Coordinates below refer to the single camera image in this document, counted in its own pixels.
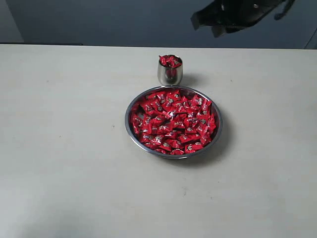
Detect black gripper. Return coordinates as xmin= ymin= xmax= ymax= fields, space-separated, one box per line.
xmin=191 ymin=0 xmax=282 ymax=38

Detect pile of red wrapped candies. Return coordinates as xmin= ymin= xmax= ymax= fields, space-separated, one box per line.
xmin=130 ymin=90 xmax=218 ymax=156

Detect round steel bowl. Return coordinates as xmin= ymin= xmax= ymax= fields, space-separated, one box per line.
xmin=124 ymin=85 xmax=223 ymax=160

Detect stainless steel cup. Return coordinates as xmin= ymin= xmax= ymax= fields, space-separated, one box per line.
xmin=157 ymin=55 xmax=183 ymax=86

